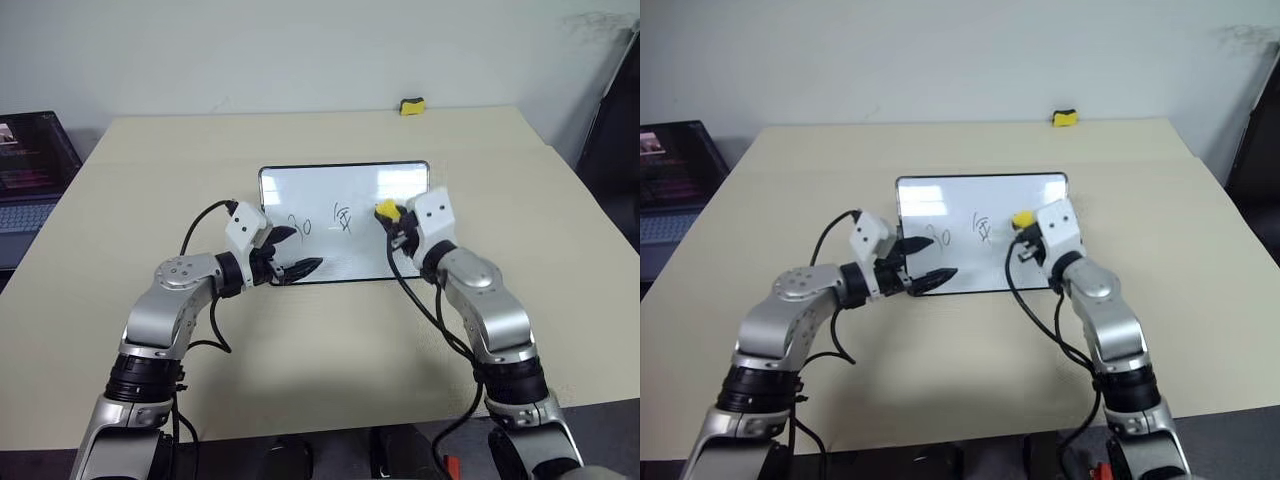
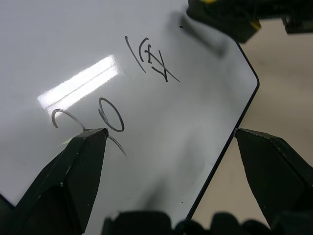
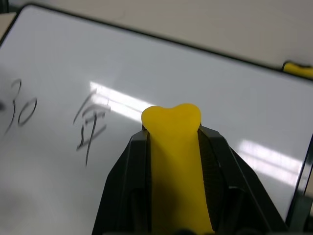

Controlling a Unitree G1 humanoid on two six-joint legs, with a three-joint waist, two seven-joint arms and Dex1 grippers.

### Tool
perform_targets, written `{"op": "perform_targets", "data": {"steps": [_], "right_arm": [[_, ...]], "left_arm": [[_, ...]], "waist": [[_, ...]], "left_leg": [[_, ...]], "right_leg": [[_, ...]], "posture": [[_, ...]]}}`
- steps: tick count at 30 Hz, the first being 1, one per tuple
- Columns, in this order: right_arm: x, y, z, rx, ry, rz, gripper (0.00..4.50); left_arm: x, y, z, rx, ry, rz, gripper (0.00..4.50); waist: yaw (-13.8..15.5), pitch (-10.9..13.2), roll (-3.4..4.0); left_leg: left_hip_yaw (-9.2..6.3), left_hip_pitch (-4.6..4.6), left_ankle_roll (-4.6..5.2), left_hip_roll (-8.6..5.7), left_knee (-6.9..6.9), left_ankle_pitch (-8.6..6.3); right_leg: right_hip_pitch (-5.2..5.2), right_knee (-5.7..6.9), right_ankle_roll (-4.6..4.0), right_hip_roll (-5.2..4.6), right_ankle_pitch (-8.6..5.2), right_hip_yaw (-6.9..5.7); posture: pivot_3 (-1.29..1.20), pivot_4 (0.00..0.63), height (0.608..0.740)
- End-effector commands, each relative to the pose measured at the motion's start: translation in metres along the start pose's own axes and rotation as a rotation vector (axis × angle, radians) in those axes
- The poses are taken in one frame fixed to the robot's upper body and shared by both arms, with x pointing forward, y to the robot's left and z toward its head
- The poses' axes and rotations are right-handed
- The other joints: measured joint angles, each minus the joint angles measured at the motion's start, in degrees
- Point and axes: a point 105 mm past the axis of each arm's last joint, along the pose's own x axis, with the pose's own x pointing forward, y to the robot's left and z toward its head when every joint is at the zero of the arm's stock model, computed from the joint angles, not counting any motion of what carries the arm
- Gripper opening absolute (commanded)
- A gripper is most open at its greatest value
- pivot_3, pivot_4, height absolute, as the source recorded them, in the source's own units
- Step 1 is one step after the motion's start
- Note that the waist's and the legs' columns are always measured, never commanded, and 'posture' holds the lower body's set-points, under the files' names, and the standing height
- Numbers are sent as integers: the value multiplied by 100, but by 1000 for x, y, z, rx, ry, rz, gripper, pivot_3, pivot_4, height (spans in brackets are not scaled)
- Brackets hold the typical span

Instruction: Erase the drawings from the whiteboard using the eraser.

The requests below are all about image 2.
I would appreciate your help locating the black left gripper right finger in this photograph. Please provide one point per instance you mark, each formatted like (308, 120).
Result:
(276, 176)

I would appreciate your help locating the black eraser with yellow trim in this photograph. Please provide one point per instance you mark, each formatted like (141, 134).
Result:
(227, 17)

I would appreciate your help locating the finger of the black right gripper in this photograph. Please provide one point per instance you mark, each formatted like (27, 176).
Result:
(293, 9)

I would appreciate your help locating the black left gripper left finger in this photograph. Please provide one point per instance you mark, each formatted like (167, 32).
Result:
(73, 186)

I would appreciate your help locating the white whiteboard with black frame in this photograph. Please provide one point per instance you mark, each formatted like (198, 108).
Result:
(171, 122)

